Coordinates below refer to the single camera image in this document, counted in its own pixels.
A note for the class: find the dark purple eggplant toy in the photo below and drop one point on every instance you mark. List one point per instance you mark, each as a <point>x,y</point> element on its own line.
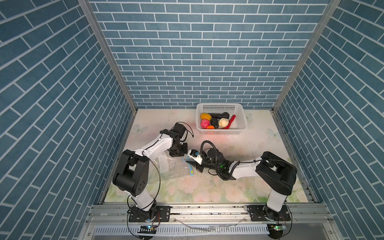
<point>215,115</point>

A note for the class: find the yellow potato toy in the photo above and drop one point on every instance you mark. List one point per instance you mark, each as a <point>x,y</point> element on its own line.
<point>205,116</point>

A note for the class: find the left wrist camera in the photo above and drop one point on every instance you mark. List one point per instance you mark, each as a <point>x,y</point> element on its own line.
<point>180,129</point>

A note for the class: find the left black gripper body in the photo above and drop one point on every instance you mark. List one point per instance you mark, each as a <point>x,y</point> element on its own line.
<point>180,150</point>

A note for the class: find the clear zip top bag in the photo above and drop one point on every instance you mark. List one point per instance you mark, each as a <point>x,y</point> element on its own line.
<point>165,167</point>

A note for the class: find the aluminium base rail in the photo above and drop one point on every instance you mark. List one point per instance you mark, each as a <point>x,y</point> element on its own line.
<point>247,221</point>

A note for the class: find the black avocado toy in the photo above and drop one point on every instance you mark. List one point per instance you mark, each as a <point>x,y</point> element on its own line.
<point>214,123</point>

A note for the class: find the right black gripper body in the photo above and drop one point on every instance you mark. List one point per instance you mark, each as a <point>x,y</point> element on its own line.
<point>206,164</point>

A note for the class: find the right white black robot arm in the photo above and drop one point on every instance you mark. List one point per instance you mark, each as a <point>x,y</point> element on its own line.
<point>279,174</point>

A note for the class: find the cream white bun toy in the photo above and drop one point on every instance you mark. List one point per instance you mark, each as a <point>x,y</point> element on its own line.
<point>223,123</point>

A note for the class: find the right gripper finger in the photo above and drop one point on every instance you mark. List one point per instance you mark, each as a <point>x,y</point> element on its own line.
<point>199,168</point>
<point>192,163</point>

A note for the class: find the dark round crinkled food toy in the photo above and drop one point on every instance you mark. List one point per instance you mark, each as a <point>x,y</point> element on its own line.
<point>226,115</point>

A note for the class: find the white plastic mesh basket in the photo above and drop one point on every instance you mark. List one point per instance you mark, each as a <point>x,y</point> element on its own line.
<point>238,126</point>

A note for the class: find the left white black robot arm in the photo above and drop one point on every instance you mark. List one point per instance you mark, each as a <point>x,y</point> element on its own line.
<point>132,172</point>

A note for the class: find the red chili pepper toy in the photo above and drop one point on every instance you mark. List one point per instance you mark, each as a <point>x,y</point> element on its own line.
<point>233,117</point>

